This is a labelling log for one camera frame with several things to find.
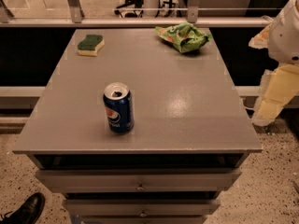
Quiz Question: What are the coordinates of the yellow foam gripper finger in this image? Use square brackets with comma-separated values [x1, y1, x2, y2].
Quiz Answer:
[251, 63, 299, 126]
[249, 25, 271, 49]

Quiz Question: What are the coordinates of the green rice chip bag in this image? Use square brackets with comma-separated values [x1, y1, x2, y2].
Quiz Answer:
[155, 22, 212, 53]

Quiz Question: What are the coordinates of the green and yellow sponge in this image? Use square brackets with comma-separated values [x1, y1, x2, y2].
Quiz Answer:
[78, 35, 105, 57]

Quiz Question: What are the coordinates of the black office chair base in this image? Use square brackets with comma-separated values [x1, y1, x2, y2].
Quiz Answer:
[114, 0, 176, 18]

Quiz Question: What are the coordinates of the grey drawer cabinet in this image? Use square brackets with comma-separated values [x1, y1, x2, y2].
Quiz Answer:
[14, 29, 262, 224]

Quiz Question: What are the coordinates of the blue Pepsi can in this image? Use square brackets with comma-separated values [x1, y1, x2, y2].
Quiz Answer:
[103, 82, 134, 133]

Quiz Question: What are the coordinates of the top grey drawer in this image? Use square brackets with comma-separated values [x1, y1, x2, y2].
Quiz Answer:
[36, 169, 241, 193]

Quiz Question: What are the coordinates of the grey drawer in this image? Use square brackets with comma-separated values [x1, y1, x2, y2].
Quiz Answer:
[36, 169, 241, 193]
[64, 200, 220, 217]

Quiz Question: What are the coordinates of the black leather shoe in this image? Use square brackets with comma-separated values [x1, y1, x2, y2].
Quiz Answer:
[0, 192, 45, 224]

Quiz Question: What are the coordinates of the metal railing frame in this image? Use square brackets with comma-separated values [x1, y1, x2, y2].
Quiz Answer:
[0, 0, 273, 28]

